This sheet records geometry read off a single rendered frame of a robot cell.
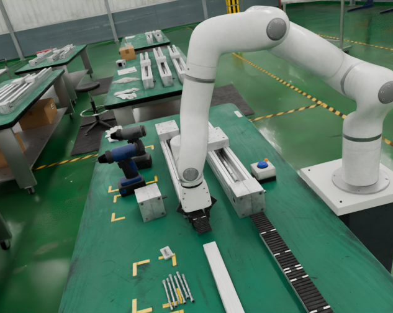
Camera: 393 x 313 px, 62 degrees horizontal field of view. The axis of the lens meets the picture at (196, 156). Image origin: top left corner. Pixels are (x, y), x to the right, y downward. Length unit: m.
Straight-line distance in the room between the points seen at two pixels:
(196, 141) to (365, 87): 0.51
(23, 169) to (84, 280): 2.45
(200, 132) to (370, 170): 0.62
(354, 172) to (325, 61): 0.42
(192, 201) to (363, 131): 0.60
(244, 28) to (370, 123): 0.52
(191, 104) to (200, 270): 0.50
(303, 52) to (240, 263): 0.64
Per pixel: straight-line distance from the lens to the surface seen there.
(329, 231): 1.15
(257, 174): 1.35
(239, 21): 0.92
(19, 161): 3.49
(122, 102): 2.91
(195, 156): 0.94
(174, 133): 1.70
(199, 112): 0.96
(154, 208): 1.27
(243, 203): 1.18
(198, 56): 0.93
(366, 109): 1.10
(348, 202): 1.23
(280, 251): 1.03
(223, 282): 0.97
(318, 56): 1.03
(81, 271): 1.20
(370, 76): 1.09
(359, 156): 1.23
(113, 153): 1.40
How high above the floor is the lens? 1.53
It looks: 27 degrees down
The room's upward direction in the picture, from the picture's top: 11 degrees counter-clockwise
